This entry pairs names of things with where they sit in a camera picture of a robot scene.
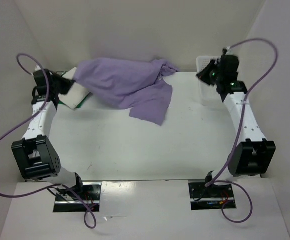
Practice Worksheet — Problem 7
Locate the cream white t shirt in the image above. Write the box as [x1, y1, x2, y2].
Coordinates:
[58, 67, 92, 110]

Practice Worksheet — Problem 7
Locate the white plastic basket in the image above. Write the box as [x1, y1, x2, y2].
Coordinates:
[196, 55, 231, 109]

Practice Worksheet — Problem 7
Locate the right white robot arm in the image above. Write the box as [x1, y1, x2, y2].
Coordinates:
[196, 55, 276, 197]

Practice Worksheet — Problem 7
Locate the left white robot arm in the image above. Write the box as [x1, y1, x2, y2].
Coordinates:
[11, 69, 85, 200]

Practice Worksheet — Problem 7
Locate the green t shirt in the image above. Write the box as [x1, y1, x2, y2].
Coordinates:
[62, 72, 92, 110]

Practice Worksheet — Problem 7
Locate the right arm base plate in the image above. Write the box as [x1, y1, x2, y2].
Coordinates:
[188, 180, 237, 211]

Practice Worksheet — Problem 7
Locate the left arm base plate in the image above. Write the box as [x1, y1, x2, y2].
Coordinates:
[53, 181, 102, 213]

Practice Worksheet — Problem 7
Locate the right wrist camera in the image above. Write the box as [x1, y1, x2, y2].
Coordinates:
[220, 48, 240, 79]

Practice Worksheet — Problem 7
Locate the lavender t shirt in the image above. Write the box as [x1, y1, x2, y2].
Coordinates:
[73, 58, 179, 126]

